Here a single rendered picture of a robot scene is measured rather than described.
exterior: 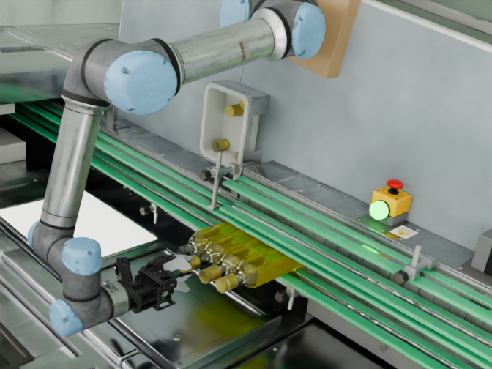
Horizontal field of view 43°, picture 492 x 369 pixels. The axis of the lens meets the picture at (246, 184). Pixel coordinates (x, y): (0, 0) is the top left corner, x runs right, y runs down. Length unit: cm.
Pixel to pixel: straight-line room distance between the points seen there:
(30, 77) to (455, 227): 145
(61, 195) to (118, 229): 63
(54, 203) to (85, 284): 18
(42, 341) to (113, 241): 43
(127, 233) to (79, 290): 65
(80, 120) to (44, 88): 102
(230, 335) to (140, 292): 26
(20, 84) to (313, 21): 117
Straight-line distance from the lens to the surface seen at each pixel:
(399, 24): 154
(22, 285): 173
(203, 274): 150
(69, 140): 130
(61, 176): 132
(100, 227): 195
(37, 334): 159
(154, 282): 140
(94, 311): 133
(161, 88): 116
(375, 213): 151
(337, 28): 157
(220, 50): 127
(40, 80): 229
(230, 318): 159
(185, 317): 158
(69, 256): 126
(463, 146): 148
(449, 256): 147
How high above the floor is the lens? 207
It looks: 44 degrees down
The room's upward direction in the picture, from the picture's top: 106 degrees counter-clockwise
